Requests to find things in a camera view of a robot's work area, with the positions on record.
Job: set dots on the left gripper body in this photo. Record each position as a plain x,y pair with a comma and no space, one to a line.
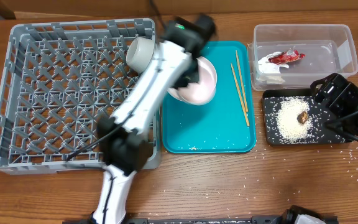
184,79

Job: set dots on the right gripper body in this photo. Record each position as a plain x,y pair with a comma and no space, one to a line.
345,104

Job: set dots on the brown food scrap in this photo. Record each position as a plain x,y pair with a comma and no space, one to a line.
303,117

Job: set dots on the grey bowl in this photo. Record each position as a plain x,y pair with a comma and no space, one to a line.
140,53

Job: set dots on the pile of white rice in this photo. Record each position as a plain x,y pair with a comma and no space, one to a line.
288,126

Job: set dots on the red snack wrapper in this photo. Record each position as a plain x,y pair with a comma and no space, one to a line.
289,56

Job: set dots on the white napkin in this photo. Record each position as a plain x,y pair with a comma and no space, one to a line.
270,72

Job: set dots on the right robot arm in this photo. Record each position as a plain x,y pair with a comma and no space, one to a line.
347,126

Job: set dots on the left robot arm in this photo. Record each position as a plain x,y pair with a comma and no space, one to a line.
122,137

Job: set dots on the grey dishwasher rack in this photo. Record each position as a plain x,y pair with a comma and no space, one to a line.
58,79

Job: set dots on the large white plate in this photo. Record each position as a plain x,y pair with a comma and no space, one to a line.
213,74

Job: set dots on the wooden chopstick left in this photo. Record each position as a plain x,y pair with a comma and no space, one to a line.
240,96

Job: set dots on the wooden chopstick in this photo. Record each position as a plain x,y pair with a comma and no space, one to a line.
240,96
242,83

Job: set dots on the wooden chopstick right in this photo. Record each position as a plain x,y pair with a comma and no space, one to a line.
242,83

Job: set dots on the black plastic tray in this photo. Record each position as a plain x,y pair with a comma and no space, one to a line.
318,114

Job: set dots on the teal plastic tray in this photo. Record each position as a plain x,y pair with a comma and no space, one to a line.
218,126

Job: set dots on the clear plastic bin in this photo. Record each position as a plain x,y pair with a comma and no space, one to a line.
329,48

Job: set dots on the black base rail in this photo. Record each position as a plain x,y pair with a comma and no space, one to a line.
294,214

